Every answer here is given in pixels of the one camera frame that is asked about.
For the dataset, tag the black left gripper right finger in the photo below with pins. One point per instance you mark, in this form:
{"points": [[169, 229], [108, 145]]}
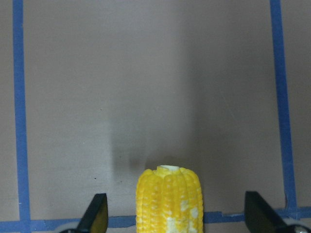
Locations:
{"points": [[260, 217]]}

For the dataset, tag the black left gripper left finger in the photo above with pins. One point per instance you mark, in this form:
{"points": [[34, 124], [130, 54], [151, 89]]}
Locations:
{"points": [[95, 219]]}

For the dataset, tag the yellow corn cob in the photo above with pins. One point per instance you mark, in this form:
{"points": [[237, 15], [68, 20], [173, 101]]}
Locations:
{"points": [[169, 200]]}

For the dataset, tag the brown paper table mat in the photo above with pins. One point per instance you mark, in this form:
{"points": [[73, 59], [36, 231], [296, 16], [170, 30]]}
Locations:
{"points": [[93, 92]]}

